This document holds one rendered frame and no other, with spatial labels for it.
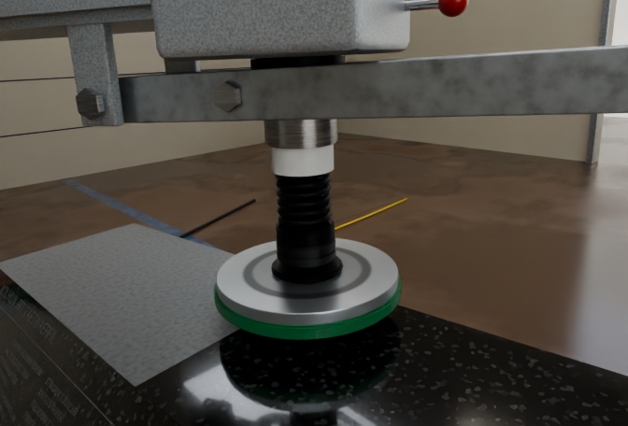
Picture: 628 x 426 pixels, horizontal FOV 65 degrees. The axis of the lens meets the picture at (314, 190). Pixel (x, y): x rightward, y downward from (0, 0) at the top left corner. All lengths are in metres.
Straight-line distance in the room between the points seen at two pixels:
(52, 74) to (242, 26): 5.16
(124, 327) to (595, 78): 0.54
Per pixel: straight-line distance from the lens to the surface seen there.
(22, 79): 5.51
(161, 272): 0.78
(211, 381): 0.52
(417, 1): 0.58
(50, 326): 0.71
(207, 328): 0.61
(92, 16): 0.57
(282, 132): 0.51
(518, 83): 0.44
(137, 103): 0.58
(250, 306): 0.52
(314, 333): 0.51
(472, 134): 6.10
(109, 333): 0.64
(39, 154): 5.58
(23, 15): 0.63
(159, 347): 0.59
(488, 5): 5.98
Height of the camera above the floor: 1.12
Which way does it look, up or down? 15 degrees down
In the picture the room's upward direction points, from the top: 2 degrees counter-clockwise
